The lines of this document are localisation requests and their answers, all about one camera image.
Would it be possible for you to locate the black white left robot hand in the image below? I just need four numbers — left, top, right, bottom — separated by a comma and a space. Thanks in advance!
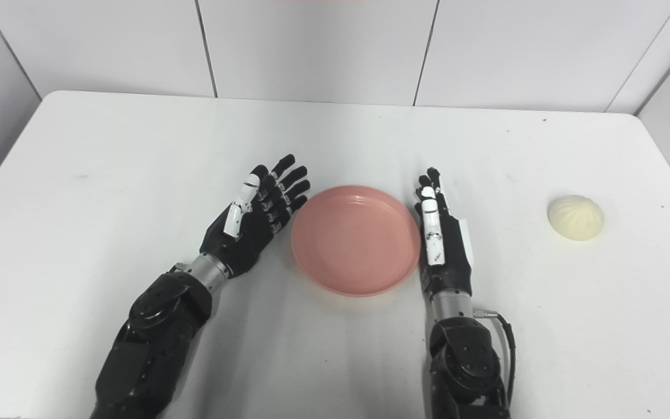
199, 154, 312, 279

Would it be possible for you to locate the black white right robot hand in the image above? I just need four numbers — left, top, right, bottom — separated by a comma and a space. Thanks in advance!
414, 168, 476, 297

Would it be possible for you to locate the pink round plate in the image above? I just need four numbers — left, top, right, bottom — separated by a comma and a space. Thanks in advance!
290, 185, 422, 298

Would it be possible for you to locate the cream steamed bun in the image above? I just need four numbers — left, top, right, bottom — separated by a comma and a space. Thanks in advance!
547, 195, 605, 242

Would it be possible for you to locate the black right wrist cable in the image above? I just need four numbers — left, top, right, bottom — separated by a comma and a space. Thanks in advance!
473, 308, 518, 403

